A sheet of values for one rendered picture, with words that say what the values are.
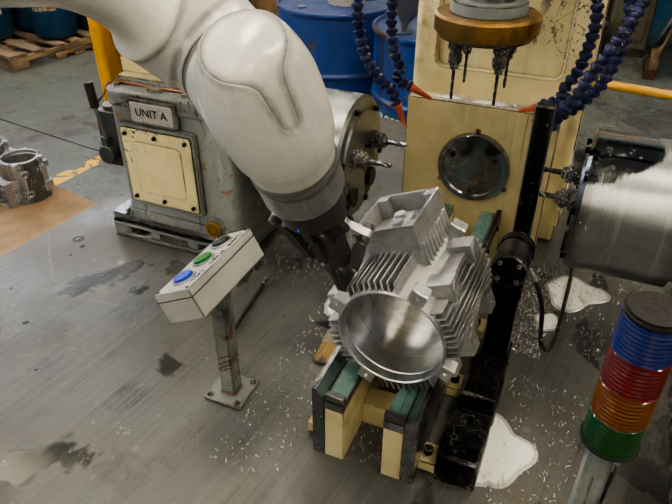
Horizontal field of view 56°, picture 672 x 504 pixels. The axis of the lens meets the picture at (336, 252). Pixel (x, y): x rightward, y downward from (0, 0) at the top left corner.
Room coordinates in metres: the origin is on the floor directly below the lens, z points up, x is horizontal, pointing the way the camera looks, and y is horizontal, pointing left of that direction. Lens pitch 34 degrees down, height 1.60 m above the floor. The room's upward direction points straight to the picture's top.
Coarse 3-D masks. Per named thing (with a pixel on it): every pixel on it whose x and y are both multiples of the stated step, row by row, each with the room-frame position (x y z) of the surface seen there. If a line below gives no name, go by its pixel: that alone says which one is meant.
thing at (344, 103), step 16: (336, 96) 1.17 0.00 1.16; (352, 96) 1.17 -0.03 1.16; (368, 96) 1.20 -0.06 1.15; (336, 112) 1.12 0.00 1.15; (352, 112) 1.12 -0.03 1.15; (368, 112) 1.19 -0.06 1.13; (336, 128) 1.09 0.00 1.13; (352, 128) 1.12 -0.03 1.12; (368, 128) 1.19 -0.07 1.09; (336, 144) 1.07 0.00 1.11; (352, 144) 1.11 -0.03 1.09; (368, 144) 1.19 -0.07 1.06; (384, 144) 1.19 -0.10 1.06; (352, 160) 1.10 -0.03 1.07; (368, 160) 1.10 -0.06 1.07; (352, 176) 1.12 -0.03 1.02; (368, 176) 1.19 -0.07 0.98; (352, 192) 1.10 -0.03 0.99; (352, 208) 1.13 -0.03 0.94
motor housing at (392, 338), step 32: (384, 256) 0.73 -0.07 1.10; (448, 256) 0.75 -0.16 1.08; (480, 256) 0.78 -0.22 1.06; (352, 288) 0.68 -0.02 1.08; (384, 288) 0.66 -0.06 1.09; (480, 288) 0.74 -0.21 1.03; (352, 320) 0.71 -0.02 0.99; (384, 320) 0.76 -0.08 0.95; (416, 320) 0.78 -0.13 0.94; (448, 320) 0.63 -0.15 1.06; (352, 352) 0.68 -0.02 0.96; (384, 352) 0.70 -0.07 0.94; (416, 352) 0.70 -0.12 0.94; (448, 352) 0.62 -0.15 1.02; (416, 384) 0.64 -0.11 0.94
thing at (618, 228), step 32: (608, 160) 0.93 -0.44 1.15; (640, 160) 0.92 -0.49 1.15; (544, 192) 0.97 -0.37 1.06; (576, 192) 0.95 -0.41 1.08; (608, 192) 0.89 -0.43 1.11; (640, 192) 0.87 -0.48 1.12; (576, 224) 0.88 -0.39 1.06; (608, 224) 0.87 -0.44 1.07; (640, 224) 0.85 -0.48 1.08; (576, 256) 0.89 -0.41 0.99; (608, 256) 0.86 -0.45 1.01; (640, 256) 0.84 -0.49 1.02
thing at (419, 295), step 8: (456, 224) 0.80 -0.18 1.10; (464, 224) 0.81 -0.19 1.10; (456, 232) 0.80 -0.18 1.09; (464, 232) 0.80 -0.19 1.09; (416, 288) 0.65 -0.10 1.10; (424, 288) 0.65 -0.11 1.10; (336, 296) 0.69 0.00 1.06; (344, 296) 0.69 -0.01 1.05; (408, 296) 0.64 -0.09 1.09; (416, 296) 0.64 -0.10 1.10; (424, 296) 0.64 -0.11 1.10; (336, 304) 0.69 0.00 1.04; (344, 304) 0.68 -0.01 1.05; (416, 304) 0.64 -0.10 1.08; (424, 304) 0.63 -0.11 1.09; (448, 360) 0.63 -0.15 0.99; (360, 368) 0.67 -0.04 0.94; (448, 368) 0.62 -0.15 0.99; (456, 368) 0.62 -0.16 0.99; (368, 376) 0.66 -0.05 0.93; (440, 376) 0.62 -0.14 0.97; (448, 376) 0.62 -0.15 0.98
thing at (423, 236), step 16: (416, 192) 0.85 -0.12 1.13; (432, 192) 0.82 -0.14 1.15; (384, 208) 0.85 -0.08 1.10; (400, 208) 0.86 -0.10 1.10; (416, 208) 0.84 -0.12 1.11; (432, 208) 0.79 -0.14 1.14; (384, 224) 0.83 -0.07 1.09; (400, 224) 0.77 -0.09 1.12; (416, 224) 0.74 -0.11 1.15; (432, 224) 0.77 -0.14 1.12; (448, 224) 0.81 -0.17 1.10; (384, 240) 0.74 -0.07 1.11; (400, 240) 0.73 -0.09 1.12; (416, 240) 0.72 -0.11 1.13; (432, 240) 0.75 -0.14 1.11; (368, 256) 0.75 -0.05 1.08; (416, 256) 0.72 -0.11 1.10; (432, 256) 0.73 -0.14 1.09
